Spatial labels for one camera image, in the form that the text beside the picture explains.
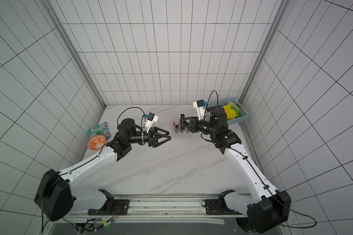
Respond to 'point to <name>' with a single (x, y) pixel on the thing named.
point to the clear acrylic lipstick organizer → (182, 129)
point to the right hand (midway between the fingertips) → (175, 122)
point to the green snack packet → (102, 129)
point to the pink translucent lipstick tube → (179, 124)
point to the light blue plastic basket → (223, 103)
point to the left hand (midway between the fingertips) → (167, 138)
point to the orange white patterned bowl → (96, 142)
